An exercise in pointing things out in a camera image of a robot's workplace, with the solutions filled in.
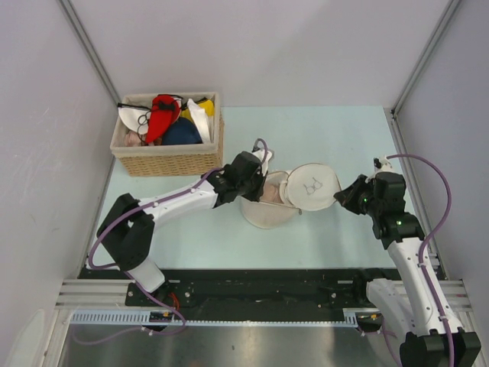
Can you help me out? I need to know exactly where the white mesh laundry bag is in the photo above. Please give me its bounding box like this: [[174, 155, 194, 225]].
[[241, 163, 341, 229]]

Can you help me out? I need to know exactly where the red bra black trim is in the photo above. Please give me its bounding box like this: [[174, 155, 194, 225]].
[[145, 94, 182, 144]]

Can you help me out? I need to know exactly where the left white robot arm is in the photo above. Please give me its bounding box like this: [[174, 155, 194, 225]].
[[89, 148, 274, 306]]

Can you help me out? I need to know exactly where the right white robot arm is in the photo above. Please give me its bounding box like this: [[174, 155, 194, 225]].
[[334, 171, 481, 366]]

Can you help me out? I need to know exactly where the pink bra inside bag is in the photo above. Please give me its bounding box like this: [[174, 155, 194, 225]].
[[261, 182, 283, 204]]

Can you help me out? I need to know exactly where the navy blue bra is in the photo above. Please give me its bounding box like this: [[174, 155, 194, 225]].
[[162, 117, 202, 145]]

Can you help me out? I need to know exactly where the yellow bra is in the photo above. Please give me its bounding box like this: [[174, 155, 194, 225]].
[[180, 98, 215, 121]]

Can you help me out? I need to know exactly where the pink beige bra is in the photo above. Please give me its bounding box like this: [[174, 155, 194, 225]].
[[124, 131, 162, 148]]

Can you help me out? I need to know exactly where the white bra black trim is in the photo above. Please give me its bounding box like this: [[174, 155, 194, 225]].
[[117, 103, 151, 135]]

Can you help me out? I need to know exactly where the wicker basket with liner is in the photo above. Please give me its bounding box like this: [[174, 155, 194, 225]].
[[110, 92, 224, 177]]

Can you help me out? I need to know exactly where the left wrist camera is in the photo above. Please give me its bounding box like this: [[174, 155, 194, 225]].
[[252, 141, 274, 174]]

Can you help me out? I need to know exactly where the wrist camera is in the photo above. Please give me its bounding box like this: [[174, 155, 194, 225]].
[[374, 156, 395, 175], [252, 141, 274, 174]]

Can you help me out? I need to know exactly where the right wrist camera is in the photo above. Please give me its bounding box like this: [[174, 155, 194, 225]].
[[374, 156, 395, 175]]

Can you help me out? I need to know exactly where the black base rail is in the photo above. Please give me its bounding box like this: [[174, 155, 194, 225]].
[[77, 267, 402, 322]]

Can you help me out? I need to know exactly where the white slotted cable duct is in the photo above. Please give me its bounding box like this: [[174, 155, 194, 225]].
[[70, 308, 380, 327]]

